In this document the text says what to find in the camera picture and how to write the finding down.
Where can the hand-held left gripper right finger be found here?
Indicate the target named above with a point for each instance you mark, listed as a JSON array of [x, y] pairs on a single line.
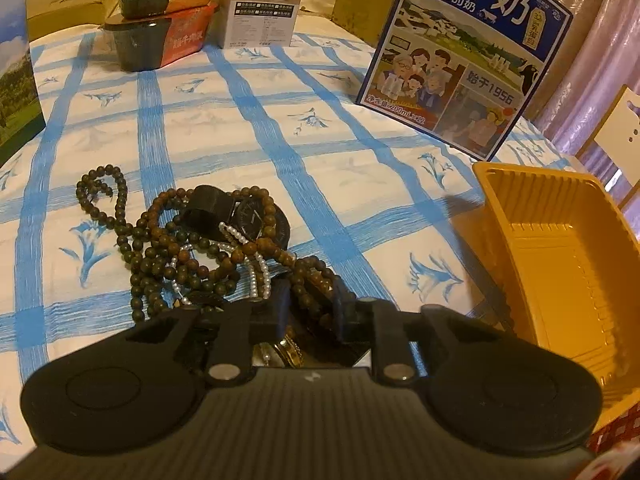
[[342, 312]]

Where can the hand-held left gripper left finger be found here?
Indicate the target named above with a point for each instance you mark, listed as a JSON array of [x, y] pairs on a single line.
[[277, 310]]

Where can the gold wristwatch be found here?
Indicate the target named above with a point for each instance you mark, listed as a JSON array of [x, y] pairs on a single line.
[[290, 352]]

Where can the black wristwatch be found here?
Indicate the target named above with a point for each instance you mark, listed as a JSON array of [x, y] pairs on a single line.
[[200, 205]]

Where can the yellow plastic tray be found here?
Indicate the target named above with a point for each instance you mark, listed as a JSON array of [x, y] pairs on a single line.
[[550, 260]]

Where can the blue checked tablecloth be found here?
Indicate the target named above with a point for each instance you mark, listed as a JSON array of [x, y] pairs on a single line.
[[325, 160]]

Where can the blue cartoon milk carton box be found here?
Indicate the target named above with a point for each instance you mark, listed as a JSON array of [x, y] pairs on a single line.
[[450, 60]]

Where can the small white product box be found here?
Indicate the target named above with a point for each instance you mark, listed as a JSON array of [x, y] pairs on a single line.
[[260, 15]]

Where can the black food bowl red label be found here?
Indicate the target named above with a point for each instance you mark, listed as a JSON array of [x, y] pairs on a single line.
[[140, 45]]

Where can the white wooden chair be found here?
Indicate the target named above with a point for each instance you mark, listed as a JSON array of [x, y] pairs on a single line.
[[617, 130]]

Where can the meadow print milk box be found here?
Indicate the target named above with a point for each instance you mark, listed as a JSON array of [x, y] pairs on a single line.
[[15, 85]]

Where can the pink patterned curtain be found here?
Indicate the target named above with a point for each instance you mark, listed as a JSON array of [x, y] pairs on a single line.
[[590, 35]]

